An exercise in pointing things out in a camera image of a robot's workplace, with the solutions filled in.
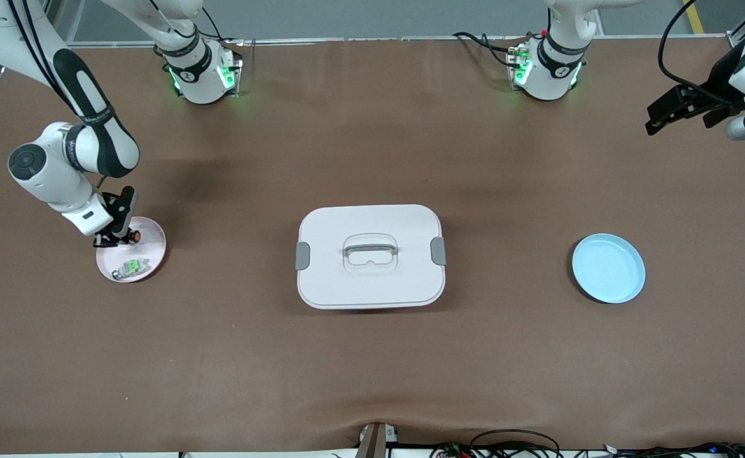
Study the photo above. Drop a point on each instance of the pink round plate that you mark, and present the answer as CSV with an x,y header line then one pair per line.
x,y
146,254

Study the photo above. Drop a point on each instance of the metal table edge bracket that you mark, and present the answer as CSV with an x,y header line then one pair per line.
x,y
375,442

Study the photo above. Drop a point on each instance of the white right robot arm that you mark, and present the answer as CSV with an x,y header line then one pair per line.
x,y
60,184

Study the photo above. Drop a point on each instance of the brown table mat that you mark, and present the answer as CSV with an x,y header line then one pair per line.
x,y
372,127

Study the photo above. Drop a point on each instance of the aluminium table edge rail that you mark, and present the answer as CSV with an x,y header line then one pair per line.
x,y
372,40

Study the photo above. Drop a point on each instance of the white lidded storage box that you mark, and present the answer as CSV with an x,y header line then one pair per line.
x,y
372,286

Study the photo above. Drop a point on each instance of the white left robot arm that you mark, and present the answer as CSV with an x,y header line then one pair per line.
x,y
550,83

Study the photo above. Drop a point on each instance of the orange push-button switch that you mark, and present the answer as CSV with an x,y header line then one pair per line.
x,y
135,236

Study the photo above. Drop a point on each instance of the green push-button switch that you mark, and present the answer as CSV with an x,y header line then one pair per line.
x,y
132,267

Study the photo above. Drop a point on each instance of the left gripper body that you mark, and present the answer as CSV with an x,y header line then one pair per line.
x,y
717,79

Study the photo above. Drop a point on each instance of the light blue round plate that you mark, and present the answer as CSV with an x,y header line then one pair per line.
x,y
607,267

